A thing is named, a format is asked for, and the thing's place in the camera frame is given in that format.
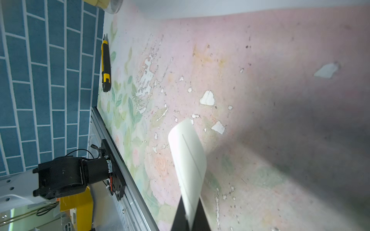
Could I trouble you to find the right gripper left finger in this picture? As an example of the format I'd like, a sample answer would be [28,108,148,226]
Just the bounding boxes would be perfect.
[171,197,189,231]

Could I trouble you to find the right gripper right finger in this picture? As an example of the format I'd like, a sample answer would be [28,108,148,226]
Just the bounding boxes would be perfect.
[192,199,212,231]

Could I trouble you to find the short white receipt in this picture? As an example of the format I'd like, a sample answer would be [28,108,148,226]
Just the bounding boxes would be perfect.
[168,119,207,231]

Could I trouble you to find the white paper bag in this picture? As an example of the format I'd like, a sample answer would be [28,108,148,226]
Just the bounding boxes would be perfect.
[133,0,370,19]

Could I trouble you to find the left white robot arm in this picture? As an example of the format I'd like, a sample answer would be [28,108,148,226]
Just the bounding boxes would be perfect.
[1,157,113,212]

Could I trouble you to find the yellow black utility knife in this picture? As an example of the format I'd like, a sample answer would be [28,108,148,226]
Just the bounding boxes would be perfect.
[101,35,112,92]

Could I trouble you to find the yellow pen cup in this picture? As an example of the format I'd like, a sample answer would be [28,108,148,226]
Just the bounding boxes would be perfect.
[83,0,123,14]

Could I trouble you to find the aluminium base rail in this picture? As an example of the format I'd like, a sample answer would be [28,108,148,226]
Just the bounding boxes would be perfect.
[89,107,158,231]

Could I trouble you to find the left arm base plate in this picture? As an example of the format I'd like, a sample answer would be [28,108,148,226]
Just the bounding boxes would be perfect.
[100,139,127,201]

